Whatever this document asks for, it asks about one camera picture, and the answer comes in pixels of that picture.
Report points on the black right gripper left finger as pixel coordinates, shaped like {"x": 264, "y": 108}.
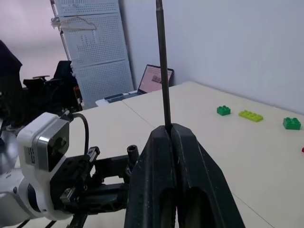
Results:
{"x": 152, "y": 171}

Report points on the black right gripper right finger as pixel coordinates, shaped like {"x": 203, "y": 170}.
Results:
{"x": 199, "y": 180}

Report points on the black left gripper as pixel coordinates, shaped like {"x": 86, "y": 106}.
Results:
{"x": 69, "y": 175}

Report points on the long metal screwdriver bit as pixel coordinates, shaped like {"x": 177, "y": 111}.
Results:
{"x": 164, "y": 71}

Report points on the small green toy brick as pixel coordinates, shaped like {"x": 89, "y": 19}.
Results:
{"x": 291, "y": 124}
{"x": 223, "y": 111}

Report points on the flat lime toy brick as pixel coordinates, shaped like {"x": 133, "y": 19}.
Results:
{"x": 251, "y": 116}

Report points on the open laptop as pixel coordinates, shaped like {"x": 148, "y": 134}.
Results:
{"x": 152, "y": 80}

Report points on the black office chair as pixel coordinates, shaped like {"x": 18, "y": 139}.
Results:
{"x": 57, "y": 88}

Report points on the white perforated pegboard panel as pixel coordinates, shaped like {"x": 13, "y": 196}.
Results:
{"x": 99, "y": 59}

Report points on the black fabric object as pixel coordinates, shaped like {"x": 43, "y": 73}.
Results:
{"x": 9, "y": 78}

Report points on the wooden clothes hanger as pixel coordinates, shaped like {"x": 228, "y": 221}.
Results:
{"x": 78, "y": 23}

